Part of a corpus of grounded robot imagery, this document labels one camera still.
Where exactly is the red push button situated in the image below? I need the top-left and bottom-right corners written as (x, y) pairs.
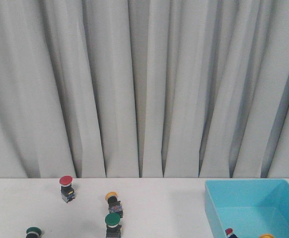
top-left (225, 228), bottom-right (238, 238)
top-left (59, 176), bottom-right (75, 203)

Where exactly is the yellow push button lying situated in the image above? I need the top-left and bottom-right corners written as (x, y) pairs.
top-left (105, 191), bottom-right (123, 218)

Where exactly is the green push button lying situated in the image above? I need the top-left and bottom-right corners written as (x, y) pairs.
top-left (26, 227), bottom-right (42, 238)

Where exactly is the yellow push button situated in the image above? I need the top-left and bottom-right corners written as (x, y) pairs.
top-left (105, 191), bottom-right (123, 218)
top-left (259, 234), bottom-right (274, 238)

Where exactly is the light blue plastic box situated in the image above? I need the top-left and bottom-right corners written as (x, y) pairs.
top-left (205, 179), bottom-right (289, 238)

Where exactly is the green push button upright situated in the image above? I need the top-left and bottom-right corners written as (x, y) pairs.
top-left (105, 213), bottom-right (122, 238)

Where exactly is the white pleated curtain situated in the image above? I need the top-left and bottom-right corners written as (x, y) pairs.
top-left (0, 0), bottom-right (289, 178)

